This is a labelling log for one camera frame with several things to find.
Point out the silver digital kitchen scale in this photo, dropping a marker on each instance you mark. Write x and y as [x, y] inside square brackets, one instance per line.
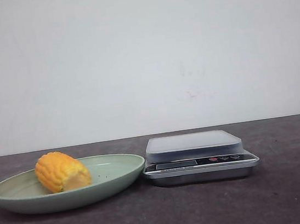
[197, 157]

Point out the yellow corn cob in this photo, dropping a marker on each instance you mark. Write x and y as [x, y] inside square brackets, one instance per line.
[59, 172]

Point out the light green plate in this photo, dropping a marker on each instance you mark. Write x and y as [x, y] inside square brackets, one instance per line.
[111, 174]

